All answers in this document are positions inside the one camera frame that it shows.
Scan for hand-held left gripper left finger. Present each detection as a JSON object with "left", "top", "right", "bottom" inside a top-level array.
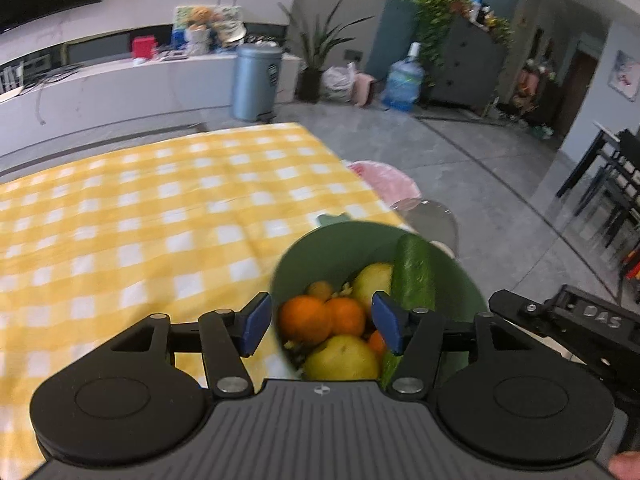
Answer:
[{"left": 106, "top": 292, "right": 274, "bottom": 397}]

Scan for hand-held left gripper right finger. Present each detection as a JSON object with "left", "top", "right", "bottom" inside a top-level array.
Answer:
[{"left": 371, "top": 291, "right": 527, "bottom": 397}]

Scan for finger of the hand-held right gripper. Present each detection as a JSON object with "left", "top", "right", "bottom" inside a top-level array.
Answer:
[{"left": 488, "top": 289, "right": 571, "bottom": 335}]

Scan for large yellow-green citrus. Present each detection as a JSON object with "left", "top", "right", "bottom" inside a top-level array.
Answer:
[
  {"left": 352, "top": 262, "right": 395, "bottom": 306},
  {"left": 303, "top": 335, "right": 381, "bottom": 382}
]

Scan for light green cucumber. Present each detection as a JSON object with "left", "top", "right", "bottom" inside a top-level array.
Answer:
[{"left": 380, "top": 352, "right": 404, "bottom": 390}]

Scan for dark green cucumber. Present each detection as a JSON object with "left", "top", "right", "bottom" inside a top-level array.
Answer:
[{"left": 391, "top": 234, "right": 437, "bottom": 312}]

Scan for green colander bowl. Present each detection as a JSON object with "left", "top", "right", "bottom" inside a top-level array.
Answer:
[{"left": 270, "top": 212, "right": 489, "bottom": 386}]

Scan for person's right hand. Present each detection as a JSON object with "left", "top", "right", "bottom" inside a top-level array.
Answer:
[{"left": 612, "top": 452, "right": 640, "bottom": 480}]

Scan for clear plastic stool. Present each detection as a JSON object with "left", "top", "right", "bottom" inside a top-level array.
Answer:
[{"left": 390, "top": 199, "right": 461, "bottom": 256}]

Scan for black dining chair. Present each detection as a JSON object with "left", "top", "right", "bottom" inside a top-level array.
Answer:
[{"left": 575, "top": 129, "right": 640, "bottom": 281}]

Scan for yellow checked tablecloth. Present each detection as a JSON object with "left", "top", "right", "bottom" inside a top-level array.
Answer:
[{"left": 0, "top": 122, "right": 407, "bottom": 478}]

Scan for cluttered dark shelf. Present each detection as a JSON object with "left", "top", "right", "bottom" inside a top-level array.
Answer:
[{"left": 510, "top": 57, "right": 563, "bottom": 138}]

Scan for pink small appliance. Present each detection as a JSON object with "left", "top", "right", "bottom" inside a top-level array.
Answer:
[{"left": 351, "top": 73, "right": 376, "bottom": 107}]

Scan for blue water jug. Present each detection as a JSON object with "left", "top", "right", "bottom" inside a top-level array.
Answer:
[{"left": 382, "top": 43, "right": 427, "bottom": 113}]

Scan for grey-blue trash bin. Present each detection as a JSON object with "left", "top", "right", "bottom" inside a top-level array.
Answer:
[{"left": 232, "top": 43, "right": 285, "bottom": 122}]

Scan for dark grey drawer cabinet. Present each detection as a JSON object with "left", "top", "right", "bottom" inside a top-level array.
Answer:
[{"left": 427, "top": 14, "right": 507, "bottom": 111}]

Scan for white plastic bag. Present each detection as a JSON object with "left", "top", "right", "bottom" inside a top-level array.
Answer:
[{"left": 321, "top": 62, "right": 358, "bottom": 103}]

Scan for white box behind bin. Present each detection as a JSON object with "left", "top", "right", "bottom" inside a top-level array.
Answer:
[{"left": 277, "top": 55, "right": 307, "bottom": 105}]

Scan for white marble media console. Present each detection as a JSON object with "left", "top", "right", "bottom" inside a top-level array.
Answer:
[{"left": 0, "top": 50, "right": 306, "bottom": 163}]

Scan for potted long-leaf plant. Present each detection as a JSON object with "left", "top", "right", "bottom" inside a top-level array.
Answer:
[{"left": 277, "top": 0, "right": 373, "bottom": 104}]

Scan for white woven basket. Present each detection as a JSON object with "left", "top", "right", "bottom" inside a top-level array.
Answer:
[{"left": 185, "top": 27, "right": 211, "bottom": 55}]

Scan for bottles on cabinet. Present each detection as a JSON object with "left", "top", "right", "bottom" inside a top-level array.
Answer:
[{"left": 467, "top": 0, "right": 501, "bottom": 28}]

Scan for illustrated picture board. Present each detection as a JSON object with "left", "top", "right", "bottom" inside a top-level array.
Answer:
[{"left": 172, "top": 4, "right": 247, "bottom": 52}]

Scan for trailing green pothos plant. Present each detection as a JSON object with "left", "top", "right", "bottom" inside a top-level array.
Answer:
[{"left": 402, "top": 0, "right": 476, "bottom": 68}]

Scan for brown teddy bear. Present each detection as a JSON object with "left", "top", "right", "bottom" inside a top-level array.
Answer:
[{"left": 187, "top": 6, "right": 213, "bottom": 31}]

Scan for grey soundbar speaker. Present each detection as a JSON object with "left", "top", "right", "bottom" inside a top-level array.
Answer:
[{"left": 64, "top": 32, "right": 132, "bottom": 65}]

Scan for framed wall picture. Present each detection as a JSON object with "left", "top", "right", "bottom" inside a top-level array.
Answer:
[{"left": 607, "top": 50, "right": 640, "bottom": 103}]

